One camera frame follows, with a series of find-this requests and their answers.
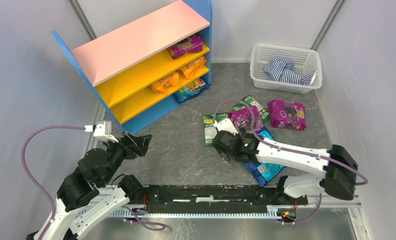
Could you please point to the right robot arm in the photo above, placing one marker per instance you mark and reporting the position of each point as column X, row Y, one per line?
column 332, row 171

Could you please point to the green candy bag right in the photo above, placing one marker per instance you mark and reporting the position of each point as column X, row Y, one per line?
column 263, row 111

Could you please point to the purple candy bag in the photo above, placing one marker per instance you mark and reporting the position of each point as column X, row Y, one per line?
column 243, row 118
column 287, row 115
column 191, row 44

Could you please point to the white plastic basket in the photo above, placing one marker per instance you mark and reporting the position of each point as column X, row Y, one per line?
column 305, row 61

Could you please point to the green candy bag left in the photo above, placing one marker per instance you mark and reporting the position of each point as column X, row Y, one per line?
column 210, row 130

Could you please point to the green candy bag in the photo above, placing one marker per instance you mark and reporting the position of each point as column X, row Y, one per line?
column 263, row 111
column 210, row 130

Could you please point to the orange candy bag on shelf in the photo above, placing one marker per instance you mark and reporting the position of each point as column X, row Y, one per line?
column 189, row 69

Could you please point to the blue pink yellow shelf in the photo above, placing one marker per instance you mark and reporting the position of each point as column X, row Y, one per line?
column 120, row 66

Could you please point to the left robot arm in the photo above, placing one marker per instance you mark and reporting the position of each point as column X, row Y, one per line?
column 78, row 189

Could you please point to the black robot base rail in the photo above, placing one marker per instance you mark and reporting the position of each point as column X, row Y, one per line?
column 212, row 199

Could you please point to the blue white striped cloth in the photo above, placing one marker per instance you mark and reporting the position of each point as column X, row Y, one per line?
column 283, row 70

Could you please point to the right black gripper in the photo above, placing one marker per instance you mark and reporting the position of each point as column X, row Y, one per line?
column 223, row 144

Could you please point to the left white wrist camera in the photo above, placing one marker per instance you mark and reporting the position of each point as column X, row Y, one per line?
column 102, row 131

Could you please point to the orange candy bag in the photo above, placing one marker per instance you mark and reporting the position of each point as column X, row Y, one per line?
column 170, row 80
column 189, row 69

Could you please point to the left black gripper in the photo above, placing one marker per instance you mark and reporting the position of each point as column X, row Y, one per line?
column 131, row 145

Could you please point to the blue candy bag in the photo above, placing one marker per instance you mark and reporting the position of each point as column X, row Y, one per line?
column 191, row 90
column 263, row 173

